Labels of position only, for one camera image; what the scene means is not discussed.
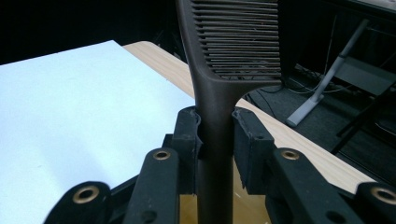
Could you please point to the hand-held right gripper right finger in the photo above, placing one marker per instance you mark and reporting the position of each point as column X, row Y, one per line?
column 252, row 149

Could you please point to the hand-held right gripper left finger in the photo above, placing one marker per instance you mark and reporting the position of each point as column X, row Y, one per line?
column 186, row 140

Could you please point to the black comb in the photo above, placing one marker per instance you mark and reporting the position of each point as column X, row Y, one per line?
column 214, row 109

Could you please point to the black stand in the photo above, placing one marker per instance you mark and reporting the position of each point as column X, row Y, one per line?
column 364, row 121

